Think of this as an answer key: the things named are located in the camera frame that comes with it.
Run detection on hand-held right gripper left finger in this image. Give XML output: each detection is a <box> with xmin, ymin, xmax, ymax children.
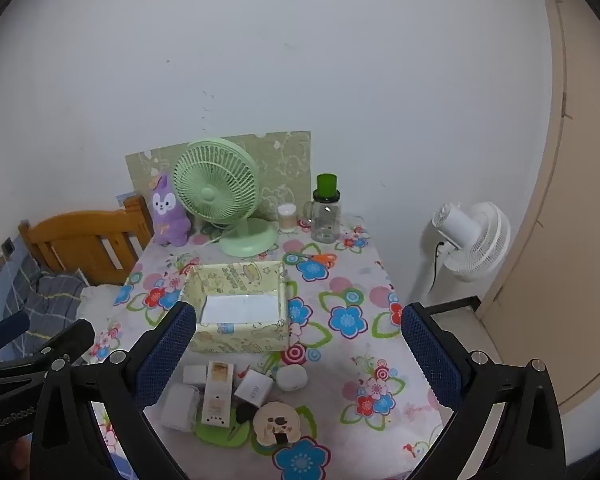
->
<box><xmin>29</xmin><ymin>301</ymin><xmax>197</xmax><ymax>480</ymax></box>

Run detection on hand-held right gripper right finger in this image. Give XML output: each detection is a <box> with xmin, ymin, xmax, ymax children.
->
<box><xmin>401</xmin><ymin>302</ymin><xmax>567</xmax><ymax>480</ymax></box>

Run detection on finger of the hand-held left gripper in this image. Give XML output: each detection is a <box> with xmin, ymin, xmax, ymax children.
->
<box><xmin>0</xmin><ymin>311</ymin><xmax>31</xmax><ymax>354</ymax></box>
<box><xmin>0</xmin><ymin>318</ymin><xmax>96</xmax><ymax>386</ymax></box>

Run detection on small white cube plug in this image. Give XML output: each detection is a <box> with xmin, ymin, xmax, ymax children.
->
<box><xmin>182</xmin><ymin>364</ymin><xmax>208</xmax><ymax>387</ymax></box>

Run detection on grey remote control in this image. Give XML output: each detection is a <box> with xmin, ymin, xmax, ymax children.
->
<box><xmin>200</xmin><ymin>360</ymin><xmax>233</xmax><ymax>428</ymax></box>

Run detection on yellow patterned cardboard box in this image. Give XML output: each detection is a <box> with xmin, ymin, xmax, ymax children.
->
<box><xmin>182</xmin><ymin>260</ymin><xmax>291</xmax><ymax>353</ymax></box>

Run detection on white charger brick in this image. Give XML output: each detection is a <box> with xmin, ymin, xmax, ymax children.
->
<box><xmin>233</xmin><ymin>369</ymin><xmax>274</xmax><ymax>406</ymax></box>

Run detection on green rounded box lid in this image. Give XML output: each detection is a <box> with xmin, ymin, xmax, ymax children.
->
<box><xmin>195</xmin><ymin>420</ymin><xmax>248</xmax><ymax>448</ymax></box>

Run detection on round beige cartoon coaster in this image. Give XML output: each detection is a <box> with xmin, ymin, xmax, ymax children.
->
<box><xmin>252</xmin><ymin>401</ymin><xmax>301</xmax><ymax>447</ymax></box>

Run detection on grey ball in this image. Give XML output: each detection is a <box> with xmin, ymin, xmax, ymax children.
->
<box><xmin>275</xmin><ymin>364</ymin><xmax>308</xmax><ymax>393</ymax></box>

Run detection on grey plaid blanket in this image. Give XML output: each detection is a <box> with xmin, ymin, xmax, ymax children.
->
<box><xmin>2</xmin><ymin>255</ymin><xmax>88</xmax><ymax>341</ymax></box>

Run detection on white cloth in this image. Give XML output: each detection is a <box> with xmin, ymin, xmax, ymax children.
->
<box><xmin>78</xmin><ymin>284</ymin><xmax>127</xmax><ymax>323</ymax></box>

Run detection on wooden bed headboard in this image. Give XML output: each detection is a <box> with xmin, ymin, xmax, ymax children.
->
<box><xmin>18</xmin><ymin>194</ymin><xmax>156</xmax><ymax>287</ymax></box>

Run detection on floral tablecloth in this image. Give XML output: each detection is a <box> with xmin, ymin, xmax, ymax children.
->
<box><xmin>82</xmin><ymin>220</ymin><xmax>461</xmax><ymax>480</ymax></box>

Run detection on white standing fan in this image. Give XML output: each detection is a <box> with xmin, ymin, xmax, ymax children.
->
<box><xmin>411</xmin><ymin>201</ymin><xmax>512</xmax><ymax>306</ymax></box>

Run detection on purple plush toy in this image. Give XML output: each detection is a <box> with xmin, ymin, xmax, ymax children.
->
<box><xmin>148</xmin><ymin>172</ymin><xmax>193</xmax><ymax>248</ymax></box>

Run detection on green desk fan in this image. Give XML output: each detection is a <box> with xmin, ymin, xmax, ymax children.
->
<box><xmin>172</xmin><ymin>138</ymin><xmax>279</xmax><ymax>259</ymax></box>

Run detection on glass jar mug green cap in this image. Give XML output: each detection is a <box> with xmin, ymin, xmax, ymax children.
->
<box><xmin>302</xmin><ymin>173</ymin><xmax>343</xmax><ymax>244</ymax></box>

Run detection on cotton swab container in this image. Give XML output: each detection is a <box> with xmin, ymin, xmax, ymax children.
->
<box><xmin>277</xmin><ymin>203</ymin><xmax>299</xmax><ymax>234</ymax></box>

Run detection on green patterned paper sheet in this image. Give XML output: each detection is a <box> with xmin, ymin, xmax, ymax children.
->
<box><xmin>125</xmin><ymin>131</ymin><xmax>312</xmax><ymax>226</ymax></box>

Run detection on beige wooden door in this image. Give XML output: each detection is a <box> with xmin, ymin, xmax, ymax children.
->
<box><xmin>477</xmin><ymin>0</ymin><xmax>600</xmax><ymax>411</ymax></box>

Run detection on black fan cable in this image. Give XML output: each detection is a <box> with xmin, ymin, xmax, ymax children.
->
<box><xmin>428</xmin><ymin>240</ymin><xmax>448</xmax><ymax>293</ymax></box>

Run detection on white fan cable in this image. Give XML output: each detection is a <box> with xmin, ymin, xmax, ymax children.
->
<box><xmin>200</xmin><ymin>224</ymin><xmax>241</xmax><ymax>248</ymax></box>

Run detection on orange handled scissors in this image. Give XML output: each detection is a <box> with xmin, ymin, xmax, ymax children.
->
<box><xmin>296</xmin><ymin>252</ymin><xmax>338</xmax><ymax>269</ymax></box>

